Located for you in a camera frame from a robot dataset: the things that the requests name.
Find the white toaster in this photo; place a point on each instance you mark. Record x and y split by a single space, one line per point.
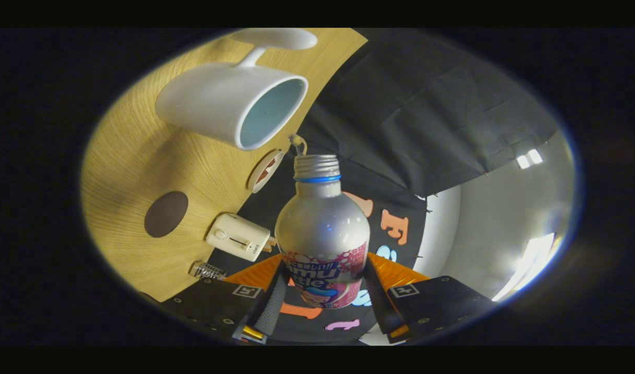
237 236

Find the white oval plate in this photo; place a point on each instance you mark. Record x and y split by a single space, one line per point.
255 182

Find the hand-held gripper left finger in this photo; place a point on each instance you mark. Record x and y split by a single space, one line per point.
270 306

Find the white cup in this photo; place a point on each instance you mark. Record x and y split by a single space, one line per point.
208 101

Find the long ceiling light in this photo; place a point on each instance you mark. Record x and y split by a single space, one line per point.
530 262

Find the silver juice bottle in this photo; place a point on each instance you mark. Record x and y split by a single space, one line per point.
322 223

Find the red-brown food piece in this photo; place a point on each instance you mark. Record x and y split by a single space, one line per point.
265 171

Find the wooden table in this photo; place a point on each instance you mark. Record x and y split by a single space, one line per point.
125 166

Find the brown toast slice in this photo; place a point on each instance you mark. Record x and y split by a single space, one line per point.
271 244

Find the dark brown round coaster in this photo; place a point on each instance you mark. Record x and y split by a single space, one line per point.
165 214

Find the two-panel ceiling light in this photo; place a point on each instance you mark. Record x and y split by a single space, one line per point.
529 158

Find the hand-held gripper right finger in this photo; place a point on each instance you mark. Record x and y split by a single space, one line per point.
379 306

